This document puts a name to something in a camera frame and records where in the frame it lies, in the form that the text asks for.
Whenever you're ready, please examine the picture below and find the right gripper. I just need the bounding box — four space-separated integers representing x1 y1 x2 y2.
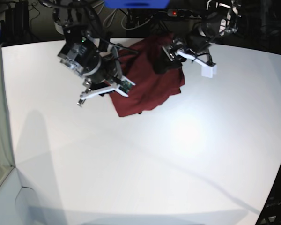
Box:
77 47 135 106

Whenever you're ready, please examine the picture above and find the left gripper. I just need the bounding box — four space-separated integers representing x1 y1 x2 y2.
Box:
153 38 217 78

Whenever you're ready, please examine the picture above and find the dark red t-shirt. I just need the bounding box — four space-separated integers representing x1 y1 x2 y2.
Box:
110 33 185 117

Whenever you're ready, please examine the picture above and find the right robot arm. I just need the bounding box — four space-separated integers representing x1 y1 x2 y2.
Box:
52 0 137 106

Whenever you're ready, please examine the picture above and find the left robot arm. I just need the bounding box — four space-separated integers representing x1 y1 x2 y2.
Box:
153 0 241 78

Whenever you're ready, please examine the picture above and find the black power strip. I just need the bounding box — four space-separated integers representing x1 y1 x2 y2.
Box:
167 9 201 18

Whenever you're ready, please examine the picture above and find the blue box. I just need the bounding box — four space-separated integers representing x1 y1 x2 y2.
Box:
104 0 170 9

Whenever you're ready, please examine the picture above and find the white cable loop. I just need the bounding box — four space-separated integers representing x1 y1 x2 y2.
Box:
89 4 153 30

